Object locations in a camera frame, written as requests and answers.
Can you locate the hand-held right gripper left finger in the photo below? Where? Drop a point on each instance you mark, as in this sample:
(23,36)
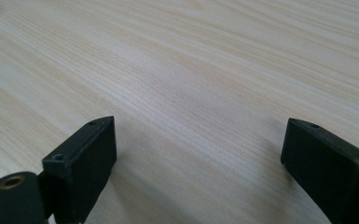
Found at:
(80,168)

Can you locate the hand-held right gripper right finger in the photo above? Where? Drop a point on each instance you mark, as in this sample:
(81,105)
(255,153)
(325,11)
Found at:
(329,168)

